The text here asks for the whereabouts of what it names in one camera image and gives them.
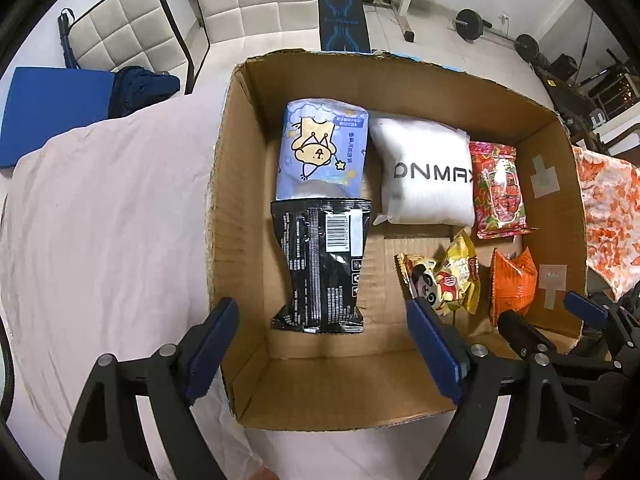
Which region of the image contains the blue foam mat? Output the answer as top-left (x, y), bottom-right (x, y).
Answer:
top-left (0, 66), bottom-right (116, 171)

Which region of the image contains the orange floral towel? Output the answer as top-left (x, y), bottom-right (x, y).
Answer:
top-left (570, 146), bottom-right (640, 301)

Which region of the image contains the light grey bed sheet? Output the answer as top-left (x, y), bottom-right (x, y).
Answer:
top-left (0, 92), bottom-right (261, 480)

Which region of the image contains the yellow snack packet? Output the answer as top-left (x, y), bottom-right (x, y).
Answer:
top-left (395, 229), bottom-right (482, 317)

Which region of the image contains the black snack packet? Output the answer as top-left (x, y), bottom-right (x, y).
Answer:
top-left (270, 198), bottom-right (373, 335)

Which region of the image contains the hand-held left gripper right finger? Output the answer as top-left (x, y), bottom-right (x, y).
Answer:
top-left (406, 299), bottom-right (586, 480)

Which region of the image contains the blue cartoon tissue packet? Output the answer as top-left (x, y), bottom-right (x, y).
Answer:
top-left (275, 98), bottom-right (371, 203)

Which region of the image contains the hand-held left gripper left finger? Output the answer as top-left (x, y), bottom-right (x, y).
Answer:
top-left (59, 296), bottom-right (241, 480)

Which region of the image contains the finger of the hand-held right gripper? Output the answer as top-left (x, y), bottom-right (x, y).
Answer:
top-left (497, 310), bottom-right (558, 361)
top-left (564, 291), bottom-right (611, 328)

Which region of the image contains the short barbell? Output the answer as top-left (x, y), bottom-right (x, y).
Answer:
top-left (454, 8), bottom-right (540, 61)

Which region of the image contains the white barbell rack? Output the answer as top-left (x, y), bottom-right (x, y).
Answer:
top-left (357, 0), bottom-right (426, 43)

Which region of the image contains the white soft packet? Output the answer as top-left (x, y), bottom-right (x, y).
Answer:
top-left (369, 116), bottom-right (476, 226)

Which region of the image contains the red snack packet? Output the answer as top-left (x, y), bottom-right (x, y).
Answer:
top-left (468, 141), bottom-right (540, 240)

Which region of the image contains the cardboard box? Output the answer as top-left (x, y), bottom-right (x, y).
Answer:
top-left (205, 49), bottom-right (588, 432)

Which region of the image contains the dark blue cloth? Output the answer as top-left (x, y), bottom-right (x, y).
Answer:
top-left (107, 66), bottom-right (181, 118)

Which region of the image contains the white quilted chair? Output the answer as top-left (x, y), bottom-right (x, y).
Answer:
top-left (59, 0), bottom-right (196, 96)
top-left (186, 0), bottom-right (323, 56)

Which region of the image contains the orange snack packet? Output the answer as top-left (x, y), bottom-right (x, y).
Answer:
top-left (489, 246), bottom-right (539, 328)

